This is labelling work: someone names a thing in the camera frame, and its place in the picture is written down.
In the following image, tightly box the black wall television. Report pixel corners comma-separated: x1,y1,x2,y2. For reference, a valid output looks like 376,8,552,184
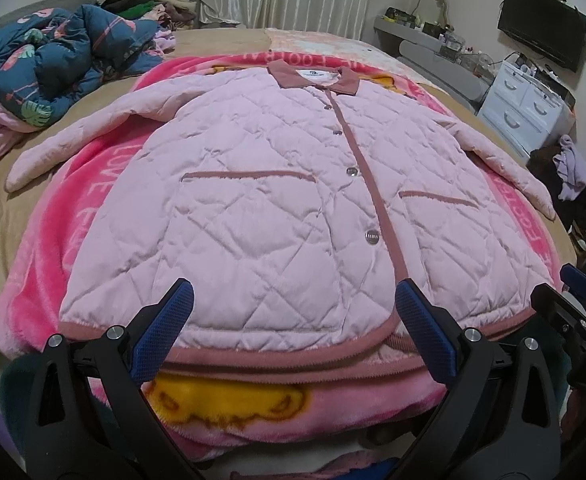
497,0,586,73

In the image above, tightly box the pile of folded clothes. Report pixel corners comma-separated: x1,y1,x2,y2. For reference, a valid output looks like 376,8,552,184
100,0,244,30

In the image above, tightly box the navy floral comforter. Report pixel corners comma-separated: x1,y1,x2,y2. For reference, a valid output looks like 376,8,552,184
0,4,163,129

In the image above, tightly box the peach kitty blanket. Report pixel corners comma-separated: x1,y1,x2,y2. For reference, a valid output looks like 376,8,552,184
266,28,434,86

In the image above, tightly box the white drawer chest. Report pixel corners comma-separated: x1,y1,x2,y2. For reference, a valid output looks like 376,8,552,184
478,61,575,159

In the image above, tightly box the pink quilted jacket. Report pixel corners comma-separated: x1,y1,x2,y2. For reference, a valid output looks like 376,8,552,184
6,60,556,376

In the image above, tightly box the grey headboard cushion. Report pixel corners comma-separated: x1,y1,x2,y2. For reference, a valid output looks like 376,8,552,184
0,0,98,28

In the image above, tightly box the grey curved desk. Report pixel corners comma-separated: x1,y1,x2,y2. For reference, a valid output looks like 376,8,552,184
373,15,490,113

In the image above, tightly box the lilac garment on chair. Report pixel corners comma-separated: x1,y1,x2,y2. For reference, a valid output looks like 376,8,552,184
552,134,586,202

